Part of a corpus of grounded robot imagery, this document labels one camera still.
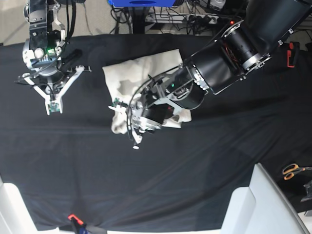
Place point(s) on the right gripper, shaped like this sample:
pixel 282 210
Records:
pixel 50 70

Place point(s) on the red black clamp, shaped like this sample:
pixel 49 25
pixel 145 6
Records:
pixel 292 54

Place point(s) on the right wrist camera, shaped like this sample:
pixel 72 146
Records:
pixel 55 106

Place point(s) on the white power strip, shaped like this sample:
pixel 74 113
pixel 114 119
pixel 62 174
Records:
pixel 204 19

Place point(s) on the orange black bottom clamp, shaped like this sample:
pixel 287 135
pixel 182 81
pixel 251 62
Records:
pixel 80 227

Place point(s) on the black table cloth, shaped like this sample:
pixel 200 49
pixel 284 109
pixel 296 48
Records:
pixel 179 179

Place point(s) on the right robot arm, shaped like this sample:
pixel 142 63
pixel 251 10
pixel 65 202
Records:
pixel 51 26

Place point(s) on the orange handled scissors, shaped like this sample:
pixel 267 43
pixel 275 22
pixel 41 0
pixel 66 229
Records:
pixel 293 169

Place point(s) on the white T-shirt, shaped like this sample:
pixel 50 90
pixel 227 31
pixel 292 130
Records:
pixel 124 78

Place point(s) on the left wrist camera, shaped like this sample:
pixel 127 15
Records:
pixel 119 103

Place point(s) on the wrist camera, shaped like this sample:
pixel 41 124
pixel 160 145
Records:
pixel 55 106
pixel 119 103

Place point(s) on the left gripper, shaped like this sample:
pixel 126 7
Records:
pixel 140 120

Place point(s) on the blue box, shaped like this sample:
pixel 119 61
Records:
pixel 141 3

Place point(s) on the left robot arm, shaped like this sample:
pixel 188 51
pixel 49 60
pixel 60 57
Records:
pixel 235 51

